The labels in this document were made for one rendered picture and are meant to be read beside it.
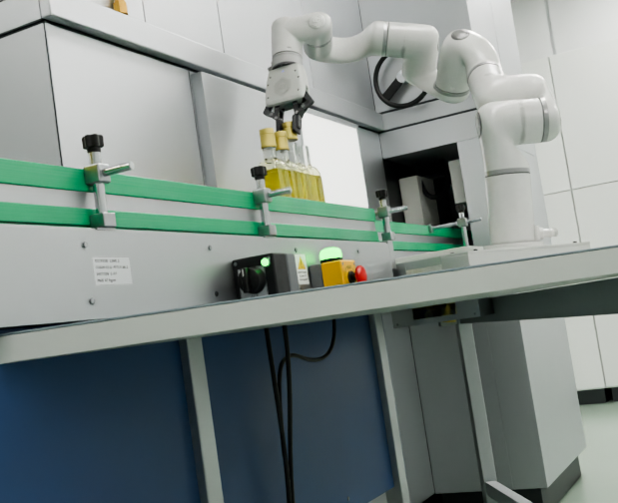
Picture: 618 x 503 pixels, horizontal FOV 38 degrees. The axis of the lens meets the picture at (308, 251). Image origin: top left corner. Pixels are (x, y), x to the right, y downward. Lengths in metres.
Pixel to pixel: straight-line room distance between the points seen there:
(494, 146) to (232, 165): 0.62
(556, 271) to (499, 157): 0.81
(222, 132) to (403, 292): 1.11
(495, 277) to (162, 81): 1.11
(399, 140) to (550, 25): 3.41
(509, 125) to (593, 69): 3.90
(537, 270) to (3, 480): 0.67
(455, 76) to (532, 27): 4.25
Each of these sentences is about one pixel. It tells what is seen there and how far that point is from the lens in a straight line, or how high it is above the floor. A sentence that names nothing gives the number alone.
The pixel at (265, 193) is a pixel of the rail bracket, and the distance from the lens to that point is 1.64.
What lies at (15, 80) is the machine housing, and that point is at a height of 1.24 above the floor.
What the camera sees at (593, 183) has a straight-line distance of 5.72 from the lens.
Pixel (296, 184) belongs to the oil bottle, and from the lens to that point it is 2.07.
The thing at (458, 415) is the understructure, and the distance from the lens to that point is 3.05.
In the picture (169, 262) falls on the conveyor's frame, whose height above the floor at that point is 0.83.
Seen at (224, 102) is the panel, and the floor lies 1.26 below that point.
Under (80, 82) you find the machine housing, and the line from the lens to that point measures 1.80.
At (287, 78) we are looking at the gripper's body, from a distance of 2.19.
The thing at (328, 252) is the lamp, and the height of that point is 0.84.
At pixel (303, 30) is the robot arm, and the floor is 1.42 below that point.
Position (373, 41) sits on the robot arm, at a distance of 2.24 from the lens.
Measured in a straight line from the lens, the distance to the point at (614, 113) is 5.75.
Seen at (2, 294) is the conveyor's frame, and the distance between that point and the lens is 1.10.
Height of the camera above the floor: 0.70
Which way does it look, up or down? 5 degrees up
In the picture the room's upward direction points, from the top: 8 degrees counter-clockwise
